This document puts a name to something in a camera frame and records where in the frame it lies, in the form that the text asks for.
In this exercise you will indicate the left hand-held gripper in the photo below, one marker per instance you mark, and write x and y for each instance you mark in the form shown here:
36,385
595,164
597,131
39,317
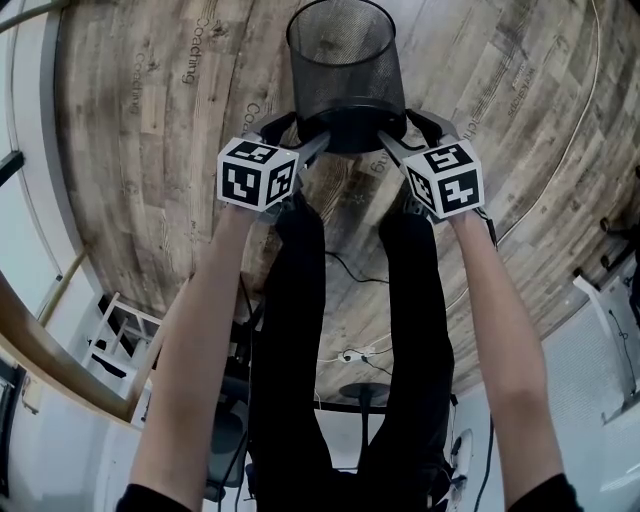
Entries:
245,175

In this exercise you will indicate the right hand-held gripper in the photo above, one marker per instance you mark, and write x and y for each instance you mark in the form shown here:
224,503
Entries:
457,185

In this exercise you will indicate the black mesh wastebasket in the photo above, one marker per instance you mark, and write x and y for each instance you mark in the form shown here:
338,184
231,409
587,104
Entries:
345,65

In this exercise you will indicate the person's right forearm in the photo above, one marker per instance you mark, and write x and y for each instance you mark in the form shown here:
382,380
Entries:
505,350

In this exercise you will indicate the person's left forearm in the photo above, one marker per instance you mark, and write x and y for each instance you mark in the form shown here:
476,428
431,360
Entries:
200,350

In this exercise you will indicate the person's right leg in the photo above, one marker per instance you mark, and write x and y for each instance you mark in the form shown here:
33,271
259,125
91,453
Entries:
415,325

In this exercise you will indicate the person's leg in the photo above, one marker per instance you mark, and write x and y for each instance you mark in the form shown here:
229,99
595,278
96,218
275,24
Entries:
415,325
292,325

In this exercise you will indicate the person's left leg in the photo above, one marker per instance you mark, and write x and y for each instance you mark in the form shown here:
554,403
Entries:
292,325

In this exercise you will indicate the black wheeled stand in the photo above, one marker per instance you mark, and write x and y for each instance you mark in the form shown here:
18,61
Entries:
622,240

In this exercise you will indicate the white wooden chair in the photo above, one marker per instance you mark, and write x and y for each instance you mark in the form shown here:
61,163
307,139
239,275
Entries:
117,325

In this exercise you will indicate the black round stand base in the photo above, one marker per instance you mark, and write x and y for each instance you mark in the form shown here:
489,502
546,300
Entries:
364,391

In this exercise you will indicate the grey office chair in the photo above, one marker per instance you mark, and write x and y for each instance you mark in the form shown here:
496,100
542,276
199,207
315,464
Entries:
227,440

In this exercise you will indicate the curved wooden rail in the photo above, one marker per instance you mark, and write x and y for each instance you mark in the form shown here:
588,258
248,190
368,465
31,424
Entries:
55,360

